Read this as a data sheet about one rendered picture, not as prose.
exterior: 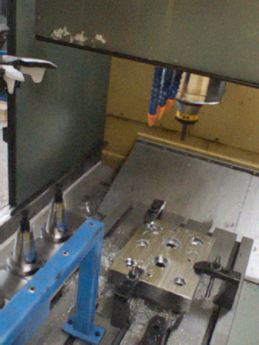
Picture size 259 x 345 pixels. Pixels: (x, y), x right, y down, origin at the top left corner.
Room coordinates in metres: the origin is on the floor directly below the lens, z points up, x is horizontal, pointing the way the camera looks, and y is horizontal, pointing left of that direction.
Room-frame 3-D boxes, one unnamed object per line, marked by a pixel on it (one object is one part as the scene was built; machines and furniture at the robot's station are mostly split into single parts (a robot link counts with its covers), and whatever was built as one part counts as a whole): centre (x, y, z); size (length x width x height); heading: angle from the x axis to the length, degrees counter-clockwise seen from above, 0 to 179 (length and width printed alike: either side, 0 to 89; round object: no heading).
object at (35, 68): (1.07, 0.27, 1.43); 0.09 x 0.03 x 0.06; 108
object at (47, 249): (0.62, 0.15, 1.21); 0.07 x 0.05 x 0.01; 71
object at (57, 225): (0.68, 0.13, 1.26); 0.04 x 0.04 x 0.07
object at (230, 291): (0.89, -0.27, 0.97); 0.13 x 0.03 x 0.15; 71
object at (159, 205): (1.14, -0.10, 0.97); 0.13 x 0.03 x 0.15; 161
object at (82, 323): (0.71, 0.06, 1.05); 0.10 x 0.05 x 0.30; 71
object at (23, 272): (0.57, 0.16, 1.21); 0.06 x 0.06 x 0.03
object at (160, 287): (0.95, -0.14, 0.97); 0.29 x 0.23 x 0.05; 161
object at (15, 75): (0.96, 0.31, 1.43); 0.09 x 0.03 x 0.06; 36
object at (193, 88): (0.92, -0.11, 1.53); 0.16 x 0.16 x 0.12
